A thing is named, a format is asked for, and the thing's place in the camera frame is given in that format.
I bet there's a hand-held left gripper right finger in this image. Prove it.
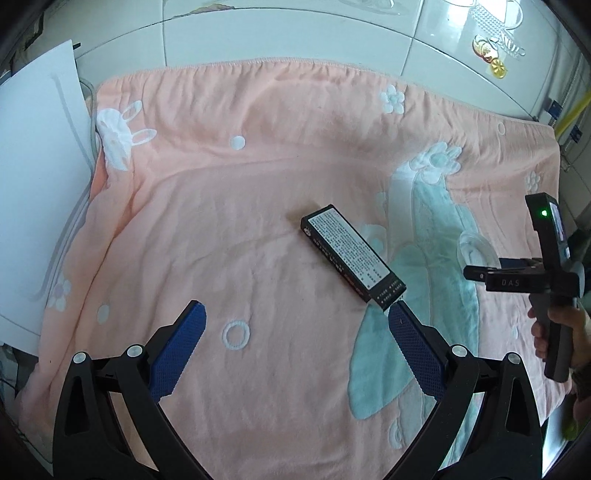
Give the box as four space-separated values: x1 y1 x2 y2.
388 300 543 480

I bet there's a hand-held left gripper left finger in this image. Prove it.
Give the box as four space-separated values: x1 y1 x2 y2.
53 300 207 480

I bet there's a white microwave oven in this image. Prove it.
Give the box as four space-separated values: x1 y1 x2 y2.
0 39 95 356

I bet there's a black cardboard box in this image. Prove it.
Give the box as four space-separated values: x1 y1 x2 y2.
300 204 406 310

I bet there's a yellow gas hose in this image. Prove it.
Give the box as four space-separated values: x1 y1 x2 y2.
556 92 591 139

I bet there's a pink flower print blanket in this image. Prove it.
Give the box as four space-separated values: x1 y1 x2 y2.
18 58 578 480

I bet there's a white plastic lid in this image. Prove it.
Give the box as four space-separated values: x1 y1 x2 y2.
456 230 500 271

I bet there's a person's right hand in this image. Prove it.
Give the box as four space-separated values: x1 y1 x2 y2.
529 305 591 371

